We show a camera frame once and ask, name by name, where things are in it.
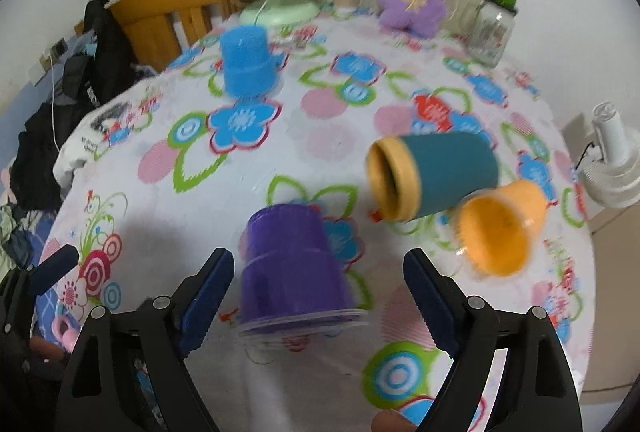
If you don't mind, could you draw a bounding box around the purple plastic cup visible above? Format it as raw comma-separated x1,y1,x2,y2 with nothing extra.
239,204,364,340

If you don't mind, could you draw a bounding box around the orange plastic cup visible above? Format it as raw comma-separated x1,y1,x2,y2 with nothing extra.
454,180,547,277

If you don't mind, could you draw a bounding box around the teal cup with yellow rim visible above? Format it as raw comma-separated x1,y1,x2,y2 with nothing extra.
366,132,499,222

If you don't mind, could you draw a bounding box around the blue plastic cup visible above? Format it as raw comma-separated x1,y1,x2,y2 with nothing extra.
220,25,278,100

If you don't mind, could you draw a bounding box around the person's hand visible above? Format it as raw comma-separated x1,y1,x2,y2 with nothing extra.
370,409,416,432

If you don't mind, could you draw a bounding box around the white printed t-shirt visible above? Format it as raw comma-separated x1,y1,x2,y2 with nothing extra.
53,102,130,192

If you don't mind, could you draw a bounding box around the white floor fan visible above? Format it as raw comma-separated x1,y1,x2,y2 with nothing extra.
578,102,640,209

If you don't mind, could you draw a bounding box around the black clothing on chair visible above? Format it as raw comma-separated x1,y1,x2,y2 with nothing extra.
10,0,138,211

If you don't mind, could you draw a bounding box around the wooden chair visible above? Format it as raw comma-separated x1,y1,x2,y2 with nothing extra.
74,0,252,74

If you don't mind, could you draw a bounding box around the floral tablecloth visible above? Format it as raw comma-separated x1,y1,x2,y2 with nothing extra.
37,14,596,431

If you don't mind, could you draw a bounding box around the glass jar with green lid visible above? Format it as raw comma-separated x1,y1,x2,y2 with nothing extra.
466,0,518,68

